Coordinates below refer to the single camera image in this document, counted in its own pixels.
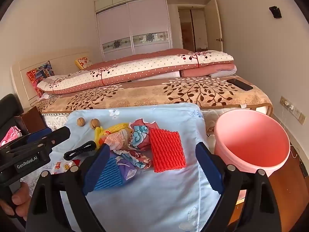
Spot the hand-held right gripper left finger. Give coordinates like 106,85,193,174
25,144,111,232

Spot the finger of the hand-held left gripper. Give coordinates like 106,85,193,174
23,127,53,140
36,126,71,151

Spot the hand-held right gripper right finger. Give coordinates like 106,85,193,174
196,142,282,232

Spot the blue foam fruit net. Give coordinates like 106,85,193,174
93,157,126,190

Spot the black foam fruit net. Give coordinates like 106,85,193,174
63,141,97,161

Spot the purple face mask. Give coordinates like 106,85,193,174
116,158,138,182

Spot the red yellow candy wrapper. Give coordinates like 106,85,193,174
53,159,80,174

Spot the red foam fruit net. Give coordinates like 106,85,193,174
149,128,187,173

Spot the yellow foam fruit net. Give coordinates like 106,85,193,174
94,123,132,150

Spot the pink plastic bucket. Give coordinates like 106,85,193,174
214,109,291,178

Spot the floral wrapper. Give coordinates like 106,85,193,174
112,118,161,170

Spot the person's left hand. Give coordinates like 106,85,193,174
11,181,32,221

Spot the brown wooden nightstand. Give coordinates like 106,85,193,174
14,106,46,136

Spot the pink patterned cloth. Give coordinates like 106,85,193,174
0,126,22,147

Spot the black leather chair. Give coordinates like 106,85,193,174
0,94,25,148

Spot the colourful patterned pillow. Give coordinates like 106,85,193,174
26,61,55,98

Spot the light blue floral cloth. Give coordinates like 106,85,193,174
20,102,227,232

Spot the cream wooden headboard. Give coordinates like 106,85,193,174
11,47,97,107

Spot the yellow patterned pillow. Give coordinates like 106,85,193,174
74,57,93,70

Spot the black smartphone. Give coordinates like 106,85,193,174
226,78,253,92

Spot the black power bank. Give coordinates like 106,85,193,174
299,161,309,177

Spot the brown leaf print blanket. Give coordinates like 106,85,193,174
36,75,273,116

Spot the white folded sheet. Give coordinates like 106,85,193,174
210,68,238,79

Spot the pink folded blanket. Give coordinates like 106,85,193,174
180,63,236,78

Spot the polka dot tree quilt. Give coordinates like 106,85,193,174
37,49,238,95

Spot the white sliding door wardrobe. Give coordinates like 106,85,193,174
95,0,216,62

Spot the hallway closet door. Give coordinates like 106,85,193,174
179,8,205,52

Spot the white room door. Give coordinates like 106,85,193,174
204,0,223,52

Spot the white charging cable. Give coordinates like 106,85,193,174
281,103,300,159

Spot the wall socket strip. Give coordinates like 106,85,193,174
280,96,306,125

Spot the black wall bracket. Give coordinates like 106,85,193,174
269,5,282,18

